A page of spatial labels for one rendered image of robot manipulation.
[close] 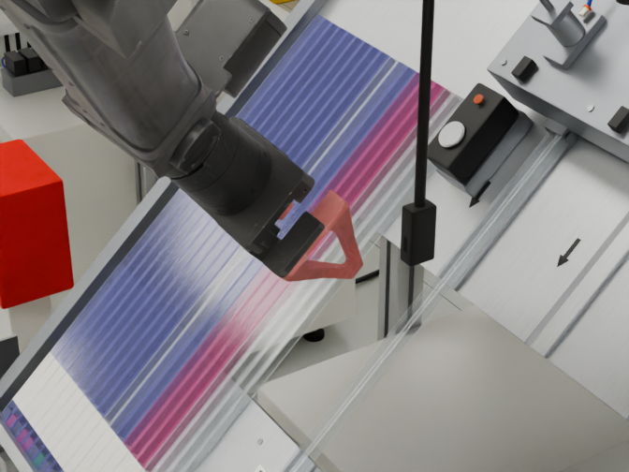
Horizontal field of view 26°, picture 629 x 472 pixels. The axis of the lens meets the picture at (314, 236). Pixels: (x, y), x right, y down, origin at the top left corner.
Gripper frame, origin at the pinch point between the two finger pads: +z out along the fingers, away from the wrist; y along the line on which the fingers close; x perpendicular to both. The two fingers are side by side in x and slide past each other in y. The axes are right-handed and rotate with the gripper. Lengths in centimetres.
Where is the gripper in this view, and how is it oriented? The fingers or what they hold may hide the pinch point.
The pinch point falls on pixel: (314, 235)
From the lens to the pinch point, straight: 100.8
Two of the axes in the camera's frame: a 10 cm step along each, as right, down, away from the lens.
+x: -6.2, 7.8, 0.3
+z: 5.7, 4.3, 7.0
